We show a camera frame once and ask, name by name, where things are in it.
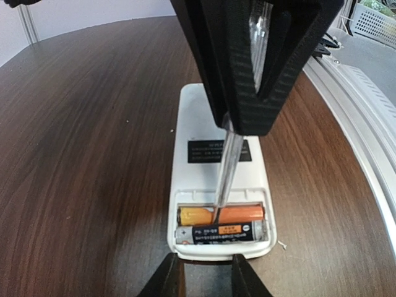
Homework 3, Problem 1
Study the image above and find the front aluminium rail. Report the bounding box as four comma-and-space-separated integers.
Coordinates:
304, 29, 395, 217

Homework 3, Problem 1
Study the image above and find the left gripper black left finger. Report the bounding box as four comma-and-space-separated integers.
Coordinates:
137, 252, 186, 297

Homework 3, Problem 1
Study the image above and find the left aluminium frame post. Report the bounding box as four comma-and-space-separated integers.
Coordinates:
17, 4, 40, 45

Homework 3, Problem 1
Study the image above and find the white perforated basket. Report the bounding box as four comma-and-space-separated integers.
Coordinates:
351, 3, 395, 49

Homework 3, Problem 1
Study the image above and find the small silver screwdriver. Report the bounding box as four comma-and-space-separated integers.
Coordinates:
212, 1, 272, 224

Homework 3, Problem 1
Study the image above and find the orange black battery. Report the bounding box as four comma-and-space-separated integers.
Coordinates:
174, 220, 269, 245
177, 205, 265, 226

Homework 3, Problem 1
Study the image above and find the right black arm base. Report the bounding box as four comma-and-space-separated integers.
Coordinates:
311, 33, 342, 58

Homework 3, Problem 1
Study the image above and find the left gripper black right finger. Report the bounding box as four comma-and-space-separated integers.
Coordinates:
231, 254, 273, 297

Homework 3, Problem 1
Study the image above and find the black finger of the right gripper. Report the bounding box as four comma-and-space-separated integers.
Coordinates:
222, 1, 343, 136
171, 0, 235, 129

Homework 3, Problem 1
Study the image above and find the white remote control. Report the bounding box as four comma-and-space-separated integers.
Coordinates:
167, 84, 277, 262

